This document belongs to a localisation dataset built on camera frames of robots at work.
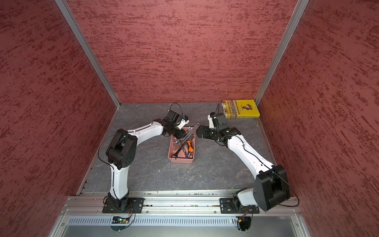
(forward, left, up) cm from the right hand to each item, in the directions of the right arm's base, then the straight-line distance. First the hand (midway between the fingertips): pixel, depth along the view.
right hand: (202, 134), depth 84 cm
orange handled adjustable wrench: (-5, +7, -9) cm, 12 cm away
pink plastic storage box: (-3, +13, -13) cm, 19 cm away
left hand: (+7, +13, -11) cm, 18 cm away
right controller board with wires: (-41, -18, -17) cm, 48 cm away
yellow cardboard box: (+32, -31, -13) cm, 46 cm away
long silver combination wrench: (-8, +16, -8) cm, 20 cm away
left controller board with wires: (-40, +44, -18) cm, 62 cm away
